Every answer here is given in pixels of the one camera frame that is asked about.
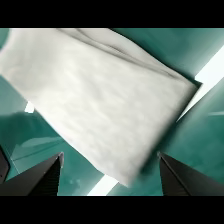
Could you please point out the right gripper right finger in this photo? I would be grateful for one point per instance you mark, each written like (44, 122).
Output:
(186, 181)

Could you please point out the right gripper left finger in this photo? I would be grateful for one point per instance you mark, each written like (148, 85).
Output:
(40, 181)

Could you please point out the white garment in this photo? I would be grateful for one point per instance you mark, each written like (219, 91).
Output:
(100, 103)

